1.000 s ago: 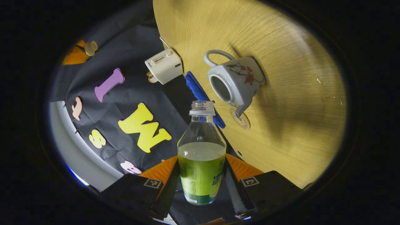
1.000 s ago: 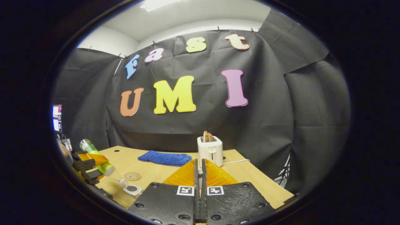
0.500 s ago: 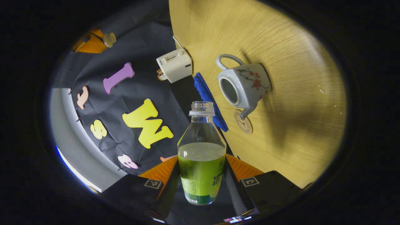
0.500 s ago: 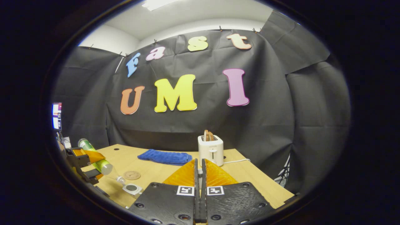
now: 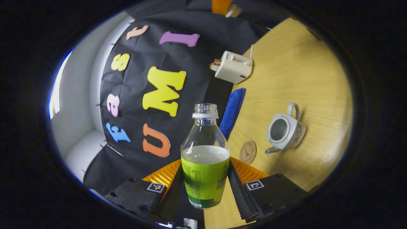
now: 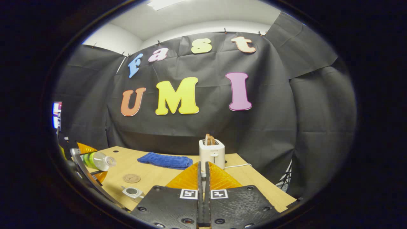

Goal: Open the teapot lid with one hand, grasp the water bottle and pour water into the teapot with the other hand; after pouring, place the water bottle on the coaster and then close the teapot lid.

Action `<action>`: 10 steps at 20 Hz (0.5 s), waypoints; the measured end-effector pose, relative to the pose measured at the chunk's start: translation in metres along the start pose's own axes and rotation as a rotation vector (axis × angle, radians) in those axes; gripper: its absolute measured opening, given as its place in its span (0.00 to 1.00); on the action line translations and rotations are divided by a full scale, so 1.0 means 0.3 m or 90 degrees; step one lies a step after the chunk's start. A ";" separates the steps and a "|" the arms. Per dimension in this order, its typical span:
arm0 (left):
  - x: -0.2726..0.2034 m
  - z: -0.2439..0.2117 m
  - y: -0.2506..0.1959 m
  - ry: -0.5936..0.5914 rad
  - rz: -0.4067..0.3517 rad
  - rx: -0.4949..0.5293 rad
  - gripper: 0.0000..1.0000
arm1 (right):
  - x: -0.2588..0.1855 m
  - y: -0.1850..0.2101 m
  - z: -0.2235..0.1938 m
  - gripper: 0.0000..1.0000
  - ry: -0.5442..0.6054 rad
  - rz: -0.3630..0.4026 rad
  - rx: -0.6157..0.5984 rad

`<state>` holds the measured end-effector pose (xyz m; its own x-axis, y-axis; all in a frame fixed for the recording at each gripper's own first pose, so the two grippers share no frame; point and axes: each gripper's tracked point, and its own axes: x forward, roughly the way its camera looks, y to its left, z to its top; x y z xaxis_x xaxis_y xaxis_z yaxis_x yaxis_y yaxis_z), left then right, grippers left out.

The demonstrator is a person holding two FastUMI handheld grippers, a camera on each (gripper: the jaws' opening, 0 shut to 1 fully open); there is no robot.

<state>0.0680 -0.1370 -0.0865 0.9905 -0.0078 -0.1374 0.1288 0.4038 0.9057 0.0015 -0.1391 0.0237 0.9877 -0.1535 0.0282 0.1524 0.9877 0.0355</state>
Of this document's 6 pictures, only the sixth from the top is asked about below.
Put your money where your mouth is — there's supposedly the white toaster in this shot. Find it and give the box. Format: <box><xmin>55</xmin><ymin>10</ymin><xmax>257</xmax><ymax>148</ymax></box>
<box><xmin>199</xmin><ymin>139</ymin><xmax>225</xmax><ymax>170</ymax></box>

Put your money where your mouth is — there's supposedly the clear green-label water bottle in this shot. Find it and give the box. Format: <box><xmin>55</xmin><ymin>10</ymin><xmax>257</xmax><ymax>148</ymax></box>
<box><xmin>79</xmin><ymin>152</ymin><xmax>117</xmax><ymax>171</ymax></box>

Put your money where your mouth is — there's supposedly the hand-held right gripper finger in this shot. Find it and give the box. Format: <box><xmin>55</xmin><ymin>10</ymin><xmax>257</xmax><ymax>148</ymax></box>
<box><xmin>130</xmin><ymin>162</ymin><xmax>204</xmax><ymax>229</ymax></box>
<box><xmin>205</xmin><ymin>162</ymin><xmax>281</xmax><ymax>228</ymax></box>

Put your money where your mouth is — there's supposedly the computer monitor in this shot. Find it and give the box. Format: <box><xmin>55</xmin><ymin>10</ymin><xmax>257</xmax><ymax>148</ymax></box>
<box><xmin>52</xmin><ymin>101</ymin><xmax>63</xmax><ymax>131</ymax></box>

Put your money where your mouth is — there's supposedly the blue folded towel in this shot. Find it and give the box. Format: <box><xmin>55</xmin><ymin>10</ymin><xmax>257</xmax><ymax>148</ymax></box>
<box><xmin>137</xmin><ymin>152</ymin><xmax>193</xmax><ymax>170</ymax></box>

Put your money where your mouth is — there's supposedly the ceiling light panel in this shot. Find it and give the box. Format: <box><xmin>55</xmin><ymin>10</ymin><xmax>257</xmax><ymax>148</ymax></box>
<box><xmin>147</xmin><ymin>0</ymin><xmax>186</xmax><ymax>11</ymax></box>

